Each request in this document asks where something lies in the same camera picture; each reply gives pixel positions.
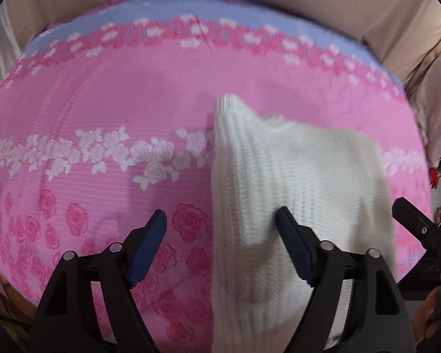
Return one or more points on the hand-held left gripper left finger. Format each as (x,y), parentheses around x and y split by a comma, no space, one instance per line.
(147,252)

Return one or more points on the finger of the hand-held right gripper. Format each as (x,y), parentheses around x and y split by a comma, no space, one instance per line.
(422,230)

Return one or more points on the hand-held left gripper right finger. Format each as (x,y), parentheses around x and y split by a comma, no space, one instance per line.
(297,253)

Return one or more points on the white red black knit sweater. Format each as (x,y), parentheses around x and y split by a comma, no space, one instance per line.
(279,161)

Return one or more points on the person's right hand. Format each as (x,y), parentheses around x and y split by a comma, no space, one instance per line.
(424,312)

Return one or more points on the small red object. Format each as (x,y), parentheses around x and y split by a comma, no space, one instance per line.
(434,178)

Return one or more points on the pink floral bed sheet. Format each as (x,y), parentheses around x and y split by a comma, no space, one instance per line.
(95,99)

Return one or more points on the beige backdrop cloth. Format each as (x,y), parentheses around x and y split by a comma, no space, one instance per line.
(352,7)

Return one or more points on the white hanging cloth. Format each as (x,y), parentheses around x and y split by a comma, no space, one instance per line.
(0,44)

